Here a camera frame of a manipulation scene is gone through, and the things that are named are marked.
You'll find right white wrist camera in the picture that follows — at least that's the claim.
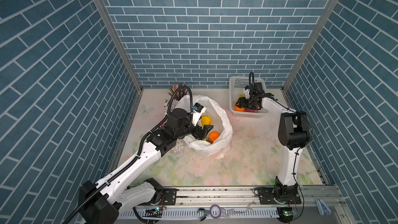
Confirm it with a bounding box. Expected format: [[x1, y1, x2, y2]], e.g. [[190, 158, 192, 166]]
[[243, 89, 251, 99]]

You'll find coloured pencils bundle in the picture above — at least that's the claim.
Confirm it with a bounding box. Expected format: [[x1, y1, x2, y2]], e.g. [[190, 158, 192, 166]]
[[169, 83, 188, 101]]

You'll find white plastic bag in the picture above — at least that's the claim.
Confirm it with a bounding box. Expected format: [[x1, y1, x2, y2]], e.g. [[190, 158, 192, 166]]
[[176, 95, 233, 159]]

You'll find yellow fruit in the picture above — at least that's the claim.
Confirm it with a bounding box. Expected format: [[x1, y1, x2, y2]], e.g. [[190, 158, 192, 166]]
[[201, 115, 212, 127]]

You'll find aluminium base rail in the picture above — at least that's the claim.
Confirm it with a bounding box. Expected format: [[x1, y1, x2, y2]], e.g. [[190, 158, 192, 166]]
[[118, 185, 354, 224]]

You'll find white plastic basket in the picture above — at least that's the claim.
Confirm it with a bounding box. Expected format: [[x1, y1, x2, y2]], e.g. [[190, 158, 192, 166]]
[[229, 73, 273, 118]]

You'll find pink dragon fruit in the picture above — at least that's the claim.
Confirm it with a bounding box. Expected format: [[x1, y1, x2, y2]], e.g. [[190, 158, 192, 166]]
[[244, 109, 259, 113]]

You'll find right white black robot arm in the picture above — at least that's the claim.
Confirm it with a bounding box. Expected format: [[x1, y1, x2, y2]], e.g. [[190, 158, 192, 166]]
[[235, 81, 310, 203]]

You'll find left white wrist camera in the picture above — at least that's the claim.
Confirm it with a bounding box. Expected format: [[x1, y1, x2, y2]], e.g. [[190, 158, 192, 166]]
[[192, 103, 206, 126]]

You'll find left black cable conduit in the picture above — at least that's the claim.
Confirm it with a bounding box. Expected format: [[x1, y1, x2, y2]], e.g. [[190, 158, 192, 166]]
[[62, 85, 193, 224]]

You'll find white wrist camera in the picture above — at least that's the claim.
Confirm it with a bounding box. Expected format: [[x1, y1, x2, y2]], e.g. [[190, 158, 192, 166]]
[[192, 103, 206, 126], [243, 89, 251, 99]]

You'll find orange fruit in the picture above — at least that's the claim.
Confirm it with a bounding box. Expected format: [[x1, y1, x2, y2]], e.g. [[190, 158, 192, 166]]
[[208, 131, 220, 144], [234, 105, 245, 112]]

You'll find purple tape roll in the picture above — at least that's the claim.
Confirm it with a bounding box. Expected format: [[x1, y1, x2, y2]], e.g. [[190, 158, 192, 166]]
[[209, 204, 222, 219]]

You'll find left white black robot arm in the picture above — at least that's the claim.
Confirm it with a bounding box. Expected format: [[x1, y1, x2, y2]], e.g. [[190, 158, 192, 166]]
[[69, 103, 213, 224]]

